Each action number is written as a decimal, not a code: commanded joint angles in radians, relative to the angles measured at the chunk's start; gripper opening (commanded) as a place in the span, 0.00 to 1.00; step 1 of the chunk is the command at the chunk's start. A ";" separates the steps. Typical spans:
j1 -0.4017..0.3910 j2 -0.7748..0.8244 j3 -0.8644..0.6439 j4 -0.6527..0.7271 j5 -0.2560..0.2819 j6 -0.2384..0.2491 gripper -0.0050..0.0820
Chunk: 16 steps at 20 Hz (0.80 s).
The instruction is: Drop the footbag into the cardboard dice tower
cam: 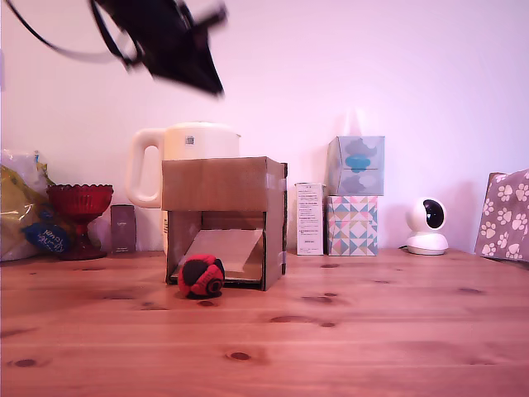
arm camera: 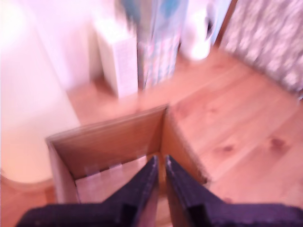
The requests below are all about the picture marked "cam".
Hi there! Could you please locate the paw print cloth bag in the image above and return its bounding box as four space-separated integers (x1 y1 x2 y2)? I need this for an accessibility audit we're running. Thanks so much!
474 168 529 263

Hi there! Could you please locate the white tissue sheet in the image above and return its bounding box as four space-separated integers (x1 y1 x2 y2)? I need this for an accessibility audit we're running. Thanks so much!
341 108 365 138

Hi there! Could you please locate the cream electric kettle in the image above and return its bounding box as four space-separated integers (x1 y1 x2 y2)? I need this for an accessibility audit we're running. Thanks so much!
125 122 242 254

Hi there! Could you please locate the small dark purple box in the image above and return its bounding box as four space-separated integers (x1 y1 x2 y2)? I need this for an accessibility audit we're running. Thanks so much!
110 204 137 254

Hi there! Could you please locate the cardboard dice tower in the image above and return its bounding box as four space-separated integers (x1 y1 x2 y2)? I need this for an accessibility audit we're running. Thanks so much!
161 155 288 292

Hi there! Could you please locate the red and black footbag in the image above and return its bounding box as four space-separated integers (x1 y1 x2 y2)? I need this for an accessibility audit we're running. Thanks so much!
177 254 226 299

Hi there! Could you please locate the small white round camera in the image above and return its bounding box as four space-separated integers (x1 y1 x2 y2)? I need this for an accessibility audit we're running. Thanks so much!
404 196 449 256

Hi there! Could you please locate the short black arm cable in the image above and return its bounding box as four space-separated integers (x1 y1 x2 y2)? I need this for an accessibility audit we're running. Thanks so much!
88 0 145 72

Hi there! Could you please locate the red glass footed bowl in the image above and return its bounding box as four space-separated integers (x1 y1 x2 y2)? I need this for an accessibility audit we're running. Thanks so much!
45 184 114 261

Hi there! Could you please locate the yellow and white plastic bag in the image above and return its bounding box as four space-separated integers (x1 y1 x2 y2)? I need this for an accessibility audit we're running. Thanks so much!
0 149 78 262

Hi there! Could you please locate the grey blue tissue box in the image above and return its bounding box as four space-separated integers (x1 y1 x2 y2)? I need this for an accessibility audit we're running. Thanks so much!
326 135 386 198

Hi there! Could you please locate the white box with printed text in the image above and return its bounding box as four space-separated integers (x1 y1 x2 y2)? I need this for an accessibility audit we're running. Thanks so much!
295 182 326 256

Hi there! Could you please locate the geometric pattern tissue box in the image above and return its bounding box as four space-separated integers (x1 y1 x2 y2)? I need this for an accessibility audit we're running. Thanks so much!
325 194 379 256

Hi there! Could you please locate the long black arm cable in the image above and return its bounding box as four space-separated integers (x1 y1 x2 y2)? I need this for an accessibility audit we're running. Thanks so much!
5 0 125 65

